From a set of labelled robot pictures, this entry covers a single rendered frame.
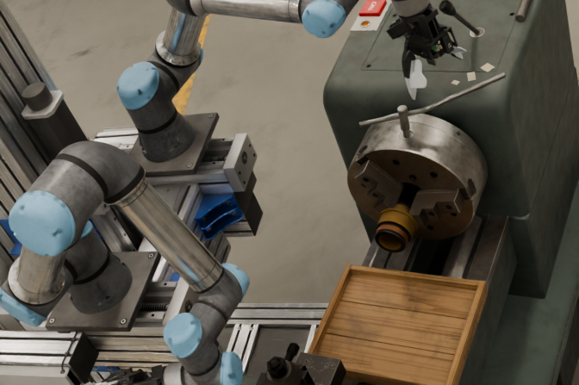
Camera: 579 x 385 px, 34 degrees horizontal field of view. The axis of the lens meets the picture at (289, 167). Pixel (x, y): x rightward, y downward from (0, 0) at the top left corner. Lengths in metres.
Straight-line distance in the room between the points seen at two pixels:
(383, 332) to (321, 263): 1.44
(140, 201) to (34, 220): 0.22
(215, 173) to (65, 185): 0.87
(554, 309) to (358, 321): 0.61
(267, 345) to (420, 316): 1.06
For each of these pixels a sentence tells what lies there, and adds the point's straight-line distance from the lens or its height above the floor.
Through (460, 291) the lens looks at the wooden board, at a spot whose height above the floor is 0.88.
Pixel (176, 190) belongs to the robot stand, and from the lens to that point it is 2.56.
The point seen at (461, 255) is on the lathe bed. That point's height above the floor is 0.86.
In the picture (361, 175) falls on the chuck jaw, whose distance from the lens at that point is 2.20.
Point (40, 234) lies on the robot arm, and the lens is 1.70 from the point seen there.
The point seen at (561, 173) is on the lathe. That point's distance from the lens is 2.75.
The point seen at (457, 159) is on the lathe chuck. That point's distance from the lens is 2.18.
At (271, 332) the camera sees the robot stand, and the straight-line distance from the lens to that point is 3.27.
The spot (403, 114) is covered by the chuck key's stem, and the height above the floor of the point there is 1.31.
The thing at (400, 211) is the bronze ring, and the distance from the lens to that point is 2.17.
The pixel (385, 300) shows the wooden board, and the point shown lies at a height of 0.89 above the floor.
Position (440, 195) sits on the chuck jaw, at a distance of 2.19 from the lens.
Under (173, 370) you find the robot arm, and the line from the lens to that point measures 1.97.
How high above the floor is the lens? 2.65
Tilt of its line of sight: 40 degrees down
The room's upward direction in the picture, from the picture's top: 23 degrees counter-clockwise
